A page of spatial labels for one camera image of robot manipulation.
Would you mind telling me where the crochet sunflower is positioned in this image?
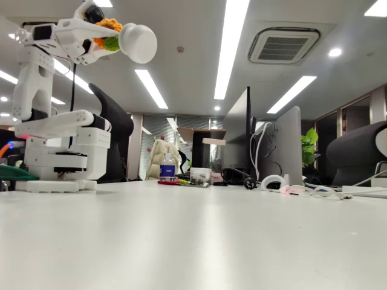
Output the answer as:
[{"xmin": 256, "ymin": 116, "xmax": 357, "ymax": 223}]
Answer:
[{"xmin": 93, "ymin": 18, "xmax": 158, "ymax": 65}]

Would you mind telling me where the white five-joint robot arm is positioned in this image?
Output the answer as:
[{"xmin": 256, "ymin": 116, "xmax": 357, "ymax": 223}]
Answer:
[{"xmin": 11, "ymin": 45, "xmax": 112, "ymax": 194}]

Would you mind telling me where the long ceiling light strip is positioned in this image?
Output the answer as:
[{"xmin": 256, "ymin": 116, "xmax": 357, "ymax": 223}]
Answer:
[
  {"xmin": 213, "ymin": 0, "xmax": 250, "ymax": 100},
  {"xmin": 266, "ymin": 75, "xmax": 317, "ymax": 114},
  {"xmin": 134, "ymin": 69, "xmax": 169, "ymax": 110}
]

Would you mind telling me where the black office chair tall back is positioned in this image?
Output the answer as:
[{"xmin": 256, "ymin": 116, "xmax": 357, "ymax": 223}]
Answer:
[{"xmin": 88, "ymin": 83, "xmax": 135, "ymax": 184}]

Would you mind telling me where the beige puffer jacket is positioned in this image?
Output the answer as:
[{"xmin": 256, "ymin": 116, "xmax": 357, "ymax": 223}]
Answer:
[{"xmin": 145, "ymin": 139, "xmax": 182, "ymax": 181}]

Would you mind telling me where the clear water bottle blue label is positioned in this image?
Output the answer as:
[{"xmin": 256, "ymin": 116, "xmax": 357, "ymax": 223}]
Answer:
[{"xmin": 159, "ymin": 153, "xmax": 177, "ymax": 182}]

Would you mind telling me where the green flat object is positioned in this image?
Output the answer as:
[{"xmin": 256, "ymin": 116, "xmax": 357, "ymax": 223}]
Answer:
[{"xmin": 0, "ymin": 164, "xmax": 39, "ymax": 182}]

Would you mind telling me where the clear plastic container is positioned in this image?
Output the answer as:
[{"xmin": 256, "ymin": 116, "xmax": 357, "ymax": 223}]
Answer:
[{"xmin": 189, "ymin": 167, "xmax": 212, "ymax": 185}]

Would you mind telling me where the thin black-edged monitor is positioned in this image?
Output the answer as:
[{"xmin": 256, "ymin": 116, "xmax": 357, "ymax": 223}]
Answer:
[{"xmin": 222, "ymin": 86, "xmax": 252, "ymax": 182}]

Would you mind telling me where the square ceiling air vent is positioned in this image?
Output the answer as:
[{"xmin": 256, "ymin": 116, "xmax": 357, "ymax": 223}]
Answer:
[{"xmin": 247, "ymin": 27, "xmax": 321, "ymax": 65}]

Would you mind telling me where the grey monitor back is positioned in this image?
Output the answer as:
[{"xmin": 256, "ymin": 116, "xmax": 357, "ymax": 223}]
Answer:
[{"xmin": 256, "ymin": 106, "xmax": 303, "ymax": 187}]

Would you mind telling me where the green leafy plant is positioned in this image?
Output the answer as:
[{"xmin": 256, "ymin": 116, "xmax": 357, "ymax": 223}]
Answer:
[{"xmin": 301, "ymin": 127, "xmax": 320, "ymax": 167}]

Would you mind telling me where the pink translucent object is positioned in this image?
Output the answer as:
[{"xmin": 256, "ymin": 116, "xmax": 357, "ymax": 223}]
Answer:
[{"xmin": 279, "ymin": 184, "xmax": 307, "ymax": 196}]

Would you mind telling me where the black mesh office chair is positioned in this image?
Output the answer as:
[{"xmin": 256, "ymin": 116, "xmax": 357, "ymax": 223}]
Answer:
[{"xmin": 325, "ymin": 120, "xmax": 387, "ymax": 187}]

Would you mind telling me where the white power strip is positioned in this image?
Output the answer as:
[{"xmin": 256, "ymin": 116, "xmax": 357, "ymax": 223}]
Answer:
[{"xmin": 341, "ymin": 184, "xmax": 387, "ymax": 199}]

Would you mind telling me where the gripper-mounted camera on white bracket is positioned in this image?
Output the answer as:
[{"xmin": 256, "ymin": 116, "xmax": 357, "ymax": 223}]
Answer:
[{"xmin": 74, "ymin": 0, "xmax": 106, "ymax": 24}]

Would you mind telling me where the black camera cable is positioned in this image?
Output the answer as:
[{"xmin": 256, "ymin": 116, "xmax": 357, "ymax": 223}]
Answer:
[{"xmin": 68, "ymin": 62, "xmax": 77, "ymax": 149}]

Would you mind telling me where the orange cable with blue light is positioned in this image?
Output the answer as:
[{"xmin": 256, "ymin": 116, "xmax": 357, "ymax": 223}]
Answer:
[{"xmin": 0, "ymin": 141, "xmax": 16, "ymax": 158}]

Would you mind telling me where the white monitor cable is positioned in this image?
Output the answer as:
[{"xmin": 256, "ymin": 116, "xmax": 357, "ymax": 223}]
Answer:
[{"xmin": 250, "ymin": 121, "xmax": 273, "ymax": 181}]

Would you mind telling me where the black power plug cable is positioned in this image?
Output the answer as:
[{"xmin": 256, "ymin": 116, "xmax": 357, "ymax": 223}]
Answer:
[{"xmin": 220, "ymin": 167, "xmax": 258, "ymax": 190}]

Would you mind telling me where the thin black monitor cable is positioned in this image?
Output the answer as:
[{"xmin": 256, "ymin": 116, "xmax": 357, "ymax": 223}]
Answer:
[{"xmin": 265, "ymin": 128, "xmax": 284, "ymax": 178}]

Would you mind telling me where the white ring roll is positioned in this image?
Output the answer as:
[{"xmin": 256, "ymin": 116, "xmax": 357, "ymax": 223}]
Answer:
[{"xmin": 260, "ymin": 174, "xmax": 287, "ymax": 191}]

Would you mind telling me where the white cable bundle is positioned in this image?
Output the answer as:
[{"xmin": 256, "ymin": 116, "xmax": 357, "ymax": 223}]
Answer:
[{"xmin": 298, "ymin": 184, "xmax": 354, "ymax": 201}]

